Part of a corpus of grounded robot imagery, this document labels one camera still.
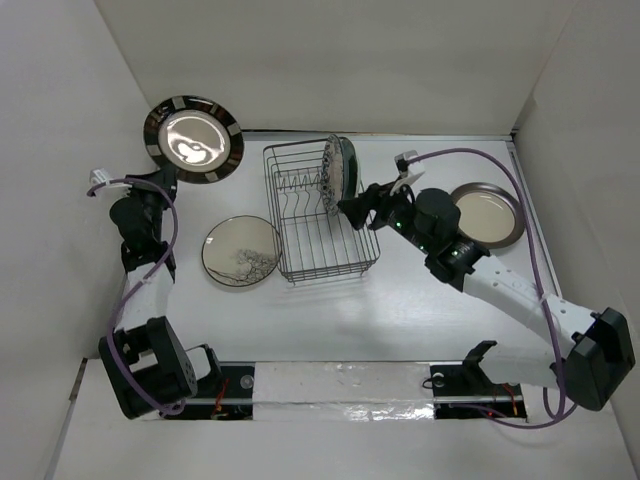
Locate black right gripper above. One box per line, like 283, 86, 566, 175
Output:
336, 177, 434, 255

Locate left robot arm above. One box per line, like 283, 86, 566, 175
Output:
89, 166, 228, 419

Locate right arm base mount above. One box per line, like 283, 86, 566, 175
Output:
421, 363, 527, 420

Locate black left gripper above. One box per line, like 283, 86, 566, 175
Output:
121, 164, 177, 242

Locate black rimmed patterned plate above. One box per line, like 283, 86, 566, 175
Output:
143, 95, 245, 184

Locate brown rimmed cream plate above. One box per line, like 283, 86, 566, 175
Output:
451, 182, 525, 250

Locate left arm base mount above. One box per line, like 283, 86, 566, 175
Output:
171, 363, 255, 421

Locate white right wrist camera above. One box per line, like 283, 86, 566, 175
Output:
391, 150, 425, 195

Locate blue floral plate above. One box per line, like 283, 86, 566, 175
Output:
320, 134, 349, 216

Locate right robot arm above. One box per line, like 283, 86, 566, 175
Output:
338, 183, 635, 411

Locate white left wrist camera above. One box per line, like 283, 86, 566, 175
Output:
89, 168, 113, 186

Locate green glazed plate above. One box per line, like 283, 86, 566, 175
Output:
340, 137, 360, 200

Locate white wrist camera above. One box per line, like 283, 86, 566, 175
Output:
391, 150, 425, 195
89, 168, 113, 186

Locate white foam base block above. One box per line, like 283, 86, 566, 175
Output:
252, 362, 435, 422

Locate cream tree pattern plate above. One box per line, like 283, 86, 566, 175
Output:
201, 215, 282, 288

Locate grey wire dish rack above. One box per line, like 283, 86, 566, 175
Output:
263, 139, 380, 285

